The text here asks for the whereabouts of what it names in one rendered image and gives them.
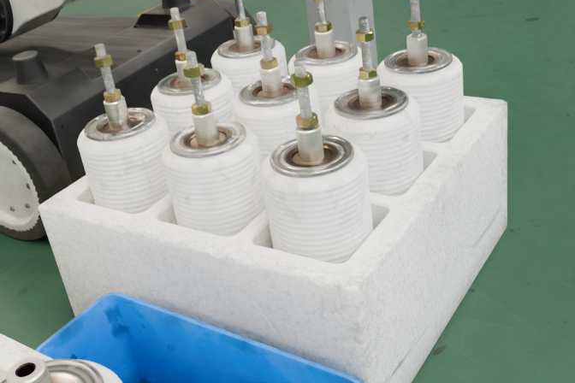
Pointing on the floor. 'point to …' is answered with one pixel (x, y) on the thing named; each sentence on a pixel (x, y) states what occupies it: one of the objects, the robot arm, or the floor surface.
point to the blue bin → (174, 348)
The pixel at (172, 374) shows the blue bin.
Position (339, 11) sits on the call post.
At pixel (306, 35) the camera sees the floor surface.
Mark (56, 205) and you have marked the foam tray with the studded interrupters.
